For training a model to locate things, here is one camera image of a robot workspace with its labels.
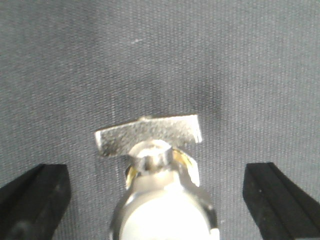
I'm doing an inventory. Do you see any silver metal valve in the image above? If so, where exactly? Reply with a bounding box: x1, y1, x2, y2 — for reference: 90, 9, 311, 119
94, 114, 221, 240

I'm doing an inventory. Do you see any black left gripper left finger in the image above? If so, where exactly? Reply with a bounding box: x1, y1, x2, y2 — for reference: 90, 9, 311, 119
0, 164, 71, 240

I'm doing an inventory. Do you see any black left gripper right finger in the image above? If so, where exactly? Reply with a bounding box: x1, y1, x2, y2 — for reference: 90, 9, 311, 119
242, 162, 320, 240

